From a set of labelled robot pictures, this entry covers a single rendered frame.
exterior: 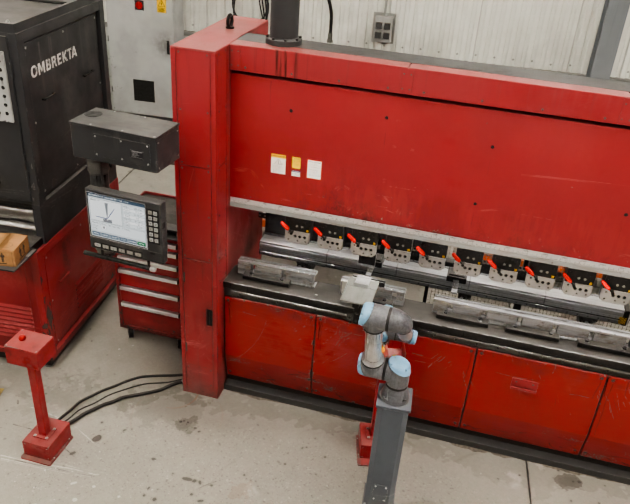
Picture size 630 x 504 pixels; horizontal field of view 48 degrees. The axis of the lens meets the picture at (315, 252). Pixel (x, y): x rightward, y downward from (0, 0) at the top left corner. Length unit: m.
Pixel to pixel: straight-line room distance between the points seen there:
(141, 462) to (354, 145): 2.24
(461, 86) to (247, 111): 1.16
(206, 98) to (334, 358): 1.77
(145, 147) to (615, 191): 2.36
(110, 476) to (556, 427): 2.64
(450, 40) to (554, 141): 4.47
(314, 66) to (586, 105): 1.35
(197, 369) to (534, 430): 2.15
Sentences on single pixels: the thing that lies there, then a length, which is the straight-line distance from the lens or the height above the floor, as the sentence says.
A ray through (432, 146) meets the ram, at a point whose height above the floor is 1.90.
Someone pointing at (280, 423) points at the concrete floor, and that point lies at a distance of 4.66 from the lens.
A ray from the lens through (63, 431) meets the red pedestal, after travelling 4.59.
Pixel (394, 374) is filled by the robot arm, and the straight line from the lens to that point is 3.60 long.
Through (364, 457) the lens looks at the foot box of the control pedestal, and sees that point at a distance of 4.48.
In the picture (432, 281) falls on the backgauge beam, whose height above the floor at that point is 0.93.
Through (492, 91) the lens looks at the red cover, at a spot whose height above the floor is 2.24.
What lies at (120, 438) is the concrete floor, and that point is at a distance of 4.63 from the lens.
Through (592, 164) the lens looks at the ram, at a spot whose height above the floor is 1.94.
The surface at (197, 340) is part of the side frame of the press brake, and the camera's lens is 4.57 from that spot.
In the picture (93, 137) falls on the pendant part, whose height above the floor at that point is 1.88.
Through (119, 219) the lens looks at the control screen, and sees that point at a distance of 3.85.
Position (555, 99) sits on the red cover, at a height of 2.24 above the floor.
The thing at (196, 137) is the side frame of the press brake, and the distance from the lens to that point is 3.89.
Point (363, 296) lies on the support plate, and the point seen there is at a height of 1.00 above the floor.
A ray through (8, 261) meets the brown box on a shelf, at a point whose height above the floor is 1.03.
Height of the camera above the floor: 3.23
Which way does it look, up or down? 30 degrees down
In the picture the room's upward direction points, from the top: 4 degrees clockwise
